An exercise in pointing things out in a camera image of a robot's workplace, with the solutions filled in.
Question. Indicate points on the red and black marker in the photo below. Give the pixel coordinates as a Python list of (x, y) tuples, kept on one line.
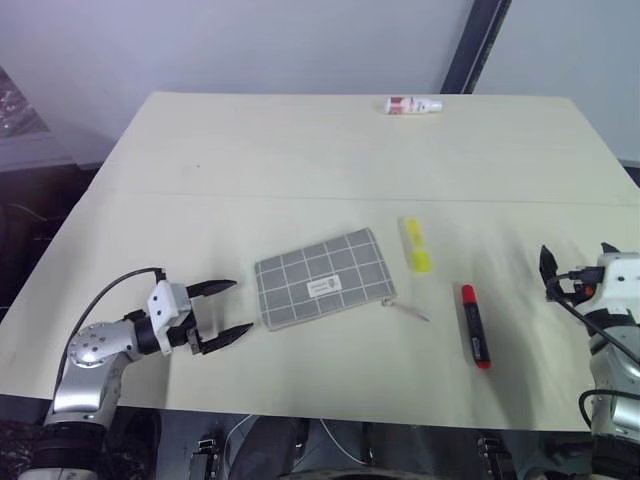
[(475, 325)]

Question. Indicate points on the dark metal post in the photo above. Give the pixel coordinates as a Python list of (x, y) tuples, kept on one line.
[(475, 45)]

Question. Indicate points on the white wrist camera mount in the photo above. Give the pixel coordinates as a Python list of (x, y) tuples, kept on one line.
[(622, 280), (167, 301)]

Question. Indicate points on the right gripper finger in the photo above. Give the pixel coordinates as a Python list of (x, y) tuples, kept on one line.
[(548, 265), (609, 249)]

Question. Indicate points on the black metal bracket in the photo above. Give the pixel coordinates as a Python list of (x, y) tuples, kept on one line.
[(207, 452), (489, 452)]

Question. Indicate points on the yellow translucent highlighter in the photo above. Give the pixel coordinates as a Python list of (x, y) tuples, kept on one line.
[(417, 250)]

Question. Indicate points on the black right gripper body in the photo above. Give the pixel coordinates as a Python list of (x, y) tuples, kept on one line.
[(575, 291)]

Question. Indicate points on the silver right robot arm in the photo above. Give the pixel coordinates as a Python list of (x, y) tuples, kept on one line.
[(612, 360)]

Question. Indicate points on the white bottle with red label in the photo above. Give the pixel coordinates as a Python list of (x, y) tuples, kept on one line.
[(410, 105)]

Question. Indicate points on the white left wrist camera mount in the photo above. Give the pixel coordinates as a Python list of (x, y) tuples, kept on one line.
[(167, 301)]

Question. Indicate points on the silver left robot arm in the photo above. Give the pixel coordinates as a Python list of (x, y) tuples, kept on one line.
[(90, 351)]

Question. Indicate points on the grey checked pencil pouch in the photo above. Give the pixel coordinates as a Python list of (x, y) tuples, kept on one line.
[(310, 280)]

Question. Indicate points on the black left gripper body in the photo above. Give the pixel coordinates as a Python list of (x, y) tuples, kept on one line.
[(181, 336)]

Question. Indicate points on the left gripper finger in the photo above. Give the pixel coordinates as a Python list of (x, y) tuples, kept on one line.
[(212, 286), (227, 336)]

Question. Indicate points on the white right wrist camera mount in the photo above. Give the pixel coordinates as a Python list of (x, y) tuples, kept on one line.
[(622, 280)]

